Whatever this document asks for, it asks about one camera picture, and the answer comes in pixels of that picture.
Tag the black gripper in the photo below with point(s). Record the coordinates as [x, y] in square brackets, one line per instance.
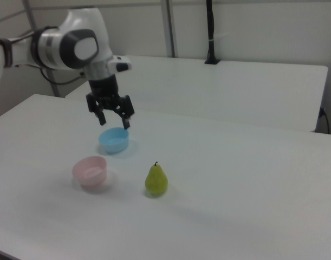
[105, 92]

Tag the green pear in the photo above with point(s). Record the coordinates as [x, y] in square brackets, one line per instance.
[156, 181]

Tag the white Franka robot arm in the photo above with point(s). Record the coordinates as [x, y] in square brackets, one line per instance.
[81, 27]

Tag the blue plastic bowl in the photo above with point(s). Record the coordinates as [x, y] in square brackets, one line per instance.
[113, 145]

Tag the pink plastic bowl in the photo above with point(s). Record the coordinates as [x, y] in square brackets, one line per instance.
[89, 176]

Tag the white side table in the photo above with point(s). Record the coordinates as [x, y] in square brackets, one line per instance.
[222, 89]

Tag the black camera stand pole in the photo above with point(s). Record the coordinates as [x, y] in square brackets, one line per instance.
[210, 27]

